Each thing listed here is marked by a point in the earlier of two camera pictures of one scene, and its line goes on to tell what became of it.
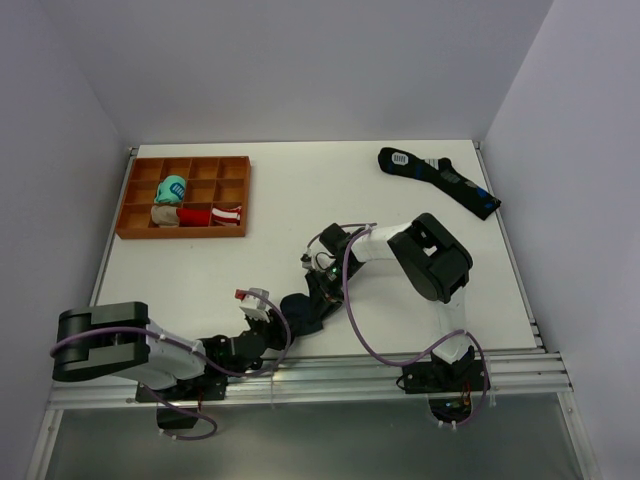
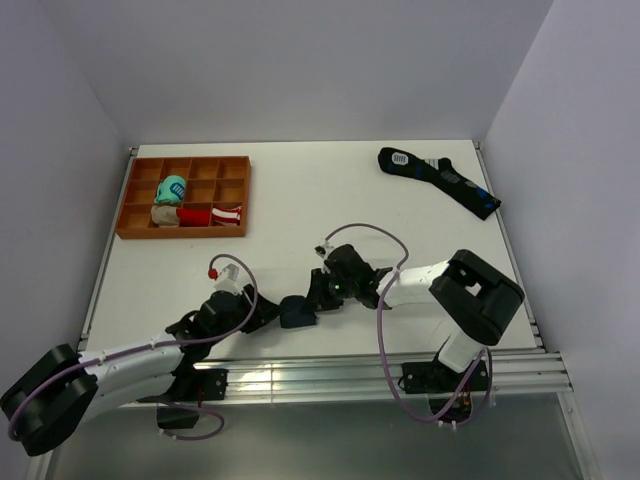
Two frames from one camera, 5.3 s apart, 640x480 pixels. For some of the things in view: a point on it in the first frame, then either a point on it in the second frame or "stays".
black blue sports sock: [440, 172] stays
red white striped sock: [200, 217] stays
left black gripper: [276, 327] -> [265, 312]
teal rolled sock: [171, 190] stays
